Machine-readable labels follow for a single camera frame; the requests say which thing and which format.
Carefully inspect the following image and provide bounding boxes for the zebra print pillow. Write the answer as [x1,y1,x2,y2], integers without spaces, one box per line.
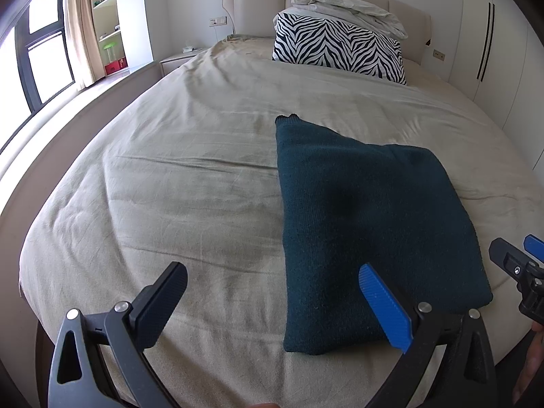
[272,12,407,86]

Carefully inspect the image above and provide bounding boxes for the folded white duvet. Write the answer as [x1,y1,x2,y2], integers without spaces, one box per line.
[284,0,409,40]

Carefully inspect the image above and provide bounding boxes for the white wall shelf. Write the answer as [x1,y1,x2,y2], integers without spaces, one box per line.
[90,0,129,81]

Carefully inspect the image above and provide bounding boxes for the bed with beige sheet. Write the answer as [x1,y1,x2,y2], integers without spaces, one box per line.
[0,34,544,408]

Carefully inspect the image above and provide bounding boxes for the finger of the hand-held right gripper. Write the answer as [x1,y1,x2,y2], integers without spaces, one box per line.
[489,238,536,283]
[524,234,544,264]

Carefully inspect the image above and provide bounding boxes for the beige curtain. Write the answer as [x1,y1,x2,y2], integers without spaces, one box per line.
[63,0,105,90]

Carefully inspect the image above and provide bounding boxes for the beige padded headboard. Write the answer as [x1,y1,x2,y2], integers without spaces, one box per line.
[222,0,433,62]

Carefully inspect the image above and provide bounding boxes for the teal knit sweater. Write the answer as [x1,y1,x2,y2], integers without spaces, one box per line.
[274,113,494,357]

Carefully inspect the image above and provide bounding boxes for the person's right hand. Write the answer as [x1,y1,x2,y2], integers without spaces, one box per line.
[512,321,544,405]

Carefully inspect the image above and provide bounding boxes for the beige nightstand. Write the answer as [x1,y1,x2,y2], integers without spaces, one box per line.
[159,47,210,78]

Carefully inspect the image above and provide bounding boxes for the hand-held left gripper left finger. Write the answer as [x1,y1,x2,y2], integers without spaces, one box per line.
[48,261,188,408]

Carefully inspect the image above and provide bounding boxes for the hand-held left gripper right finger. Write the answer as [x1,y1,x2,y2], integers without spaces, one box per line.
[358,262,499,408]

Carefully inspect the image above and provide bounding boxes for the dark framed window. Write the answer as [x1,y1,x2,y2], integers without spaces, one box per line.
[0,0,77,154]

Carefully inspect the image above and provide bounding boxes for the white wardrobe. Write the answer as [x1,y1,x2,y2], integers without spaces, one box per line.
[448,0,544,166]

